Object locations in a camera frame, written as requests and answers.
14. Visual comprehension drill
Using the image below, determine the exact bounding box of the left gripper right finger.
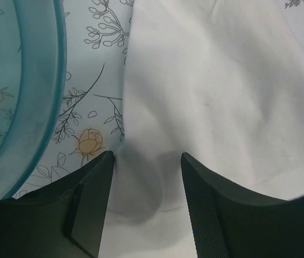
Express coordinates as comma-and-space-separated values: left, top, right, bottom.
181, 153, 304, 257

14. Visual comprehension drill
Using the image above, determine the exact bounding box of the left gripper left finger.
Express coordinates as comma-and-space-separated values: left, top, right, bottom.
0, 151, 114, 257

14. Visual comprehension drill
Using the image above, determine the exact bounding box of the white t shirt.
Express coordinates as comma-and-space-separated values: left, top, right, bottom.
100, 1, 304, 257

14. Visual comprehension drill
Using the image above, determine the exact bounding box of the teal plastic basket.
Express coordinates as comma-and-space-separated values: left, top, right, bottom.
0, 1, 67, 199

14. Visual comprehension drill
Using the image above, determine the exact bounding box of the floral table mat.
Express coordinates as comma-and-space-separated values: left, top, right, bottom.
14, 1, 304, 198

